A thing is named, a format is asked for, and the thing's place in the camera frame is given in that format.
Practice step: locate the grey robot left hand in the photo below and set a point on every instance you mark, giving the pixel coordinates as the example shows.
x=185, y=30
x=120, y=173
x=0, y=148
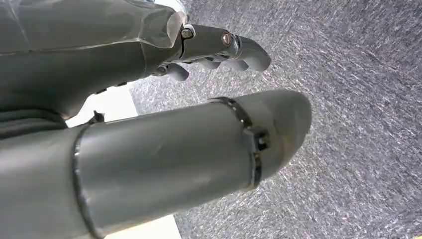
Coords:
x=148, y=158

